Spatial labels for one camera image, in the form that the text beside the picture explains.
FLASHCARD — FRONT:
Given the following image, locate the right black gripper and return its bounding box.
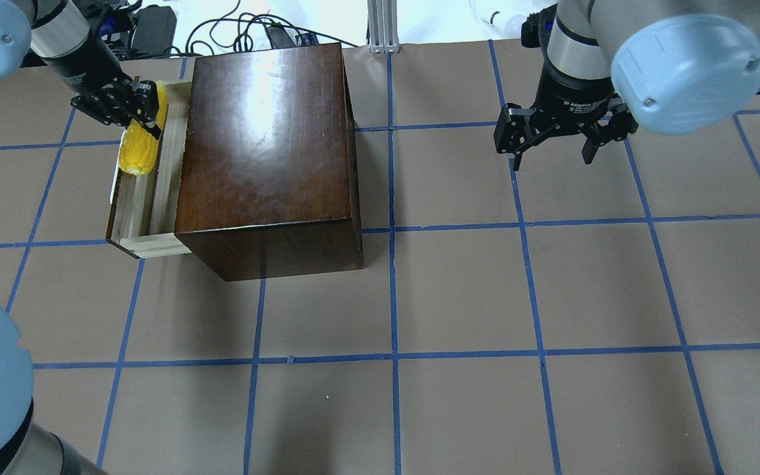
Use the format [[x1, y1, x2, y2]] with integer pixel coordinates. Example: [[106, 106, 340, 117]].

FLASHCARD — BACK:
[[493, 66, 639, 172]]

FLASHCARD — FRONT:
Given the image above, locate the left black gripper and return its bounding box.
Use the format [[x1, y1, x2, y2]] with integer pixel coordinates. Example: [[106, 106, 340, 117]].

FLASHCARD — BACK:
[[57, 43, 161, 141]]

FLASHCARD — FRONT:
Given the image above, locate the yellow toy corn cob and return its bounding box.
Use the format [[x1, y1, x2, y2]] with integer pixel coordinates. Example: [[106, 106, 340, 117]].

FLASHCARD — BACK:
[[117, 80, 168, 175]]

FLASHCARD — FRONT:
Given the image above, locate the wooden drawer with white handle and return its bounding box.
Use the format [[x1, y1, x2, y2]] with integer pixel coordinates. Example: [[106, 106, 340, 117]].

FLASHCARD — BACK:
[[105, 79, 192, 259]]

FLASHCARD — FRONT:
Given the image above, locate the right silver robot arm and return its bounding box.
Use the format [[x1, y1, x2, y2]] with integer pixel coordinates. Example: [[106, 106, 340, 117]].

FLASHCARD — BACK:
[[493, 1, 760, 170]]

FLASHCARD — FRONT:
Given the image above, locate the dark wooden drawer box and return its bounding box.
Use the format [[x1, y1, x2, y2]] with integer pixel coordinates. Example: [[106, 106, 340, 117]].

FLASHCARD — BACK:
[[174, 44, 364, 282]]

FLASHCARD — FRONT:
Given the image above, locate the black power adapter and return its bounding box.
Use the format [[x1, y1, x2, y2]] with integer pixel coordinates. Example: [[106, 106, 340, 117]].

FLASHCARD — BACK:
[[130, 6, 177, 58]]

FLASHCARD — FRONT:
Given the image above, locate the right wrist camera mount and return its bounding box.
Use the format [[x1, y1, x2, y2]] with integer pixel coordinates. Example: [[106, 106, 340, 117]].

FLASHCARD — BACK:
[[520, 9, 555, 49]]

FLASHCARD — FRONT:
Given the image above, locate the aluminium frame post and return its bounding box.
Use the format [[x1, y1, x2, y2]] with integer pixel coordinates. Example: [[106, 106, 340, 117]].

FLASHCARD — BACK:
[[367, 0, 399, 54]]

